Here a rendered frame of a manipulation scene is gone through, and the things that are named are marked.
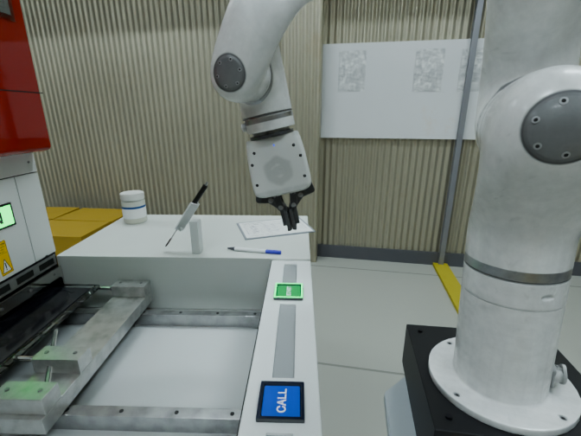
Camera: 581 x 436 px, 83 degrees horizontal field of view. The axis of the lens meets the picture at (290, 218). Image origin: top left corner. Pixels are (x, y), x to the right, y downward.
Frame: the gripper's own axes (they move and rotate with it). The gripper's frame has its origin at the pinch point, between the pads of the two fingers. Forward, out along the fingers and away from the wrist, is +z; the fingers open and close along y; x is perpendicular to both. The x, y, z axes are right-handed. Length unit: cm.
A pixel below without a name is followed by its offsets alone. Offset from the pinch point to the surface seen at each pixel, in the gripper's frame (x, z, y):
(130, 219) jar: 39, 2, -53
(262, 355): -17.7, 14.4, -6.8
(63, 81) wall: 271, -92, -207
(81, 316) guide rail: 8, 16, -54
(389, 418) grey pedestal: -15.4, 32.4, 10.2
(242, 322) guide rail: 8.0, 25.2, -17.0
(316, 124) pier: 218, -7, 16
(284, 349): -16.1, 15.4, -3.8
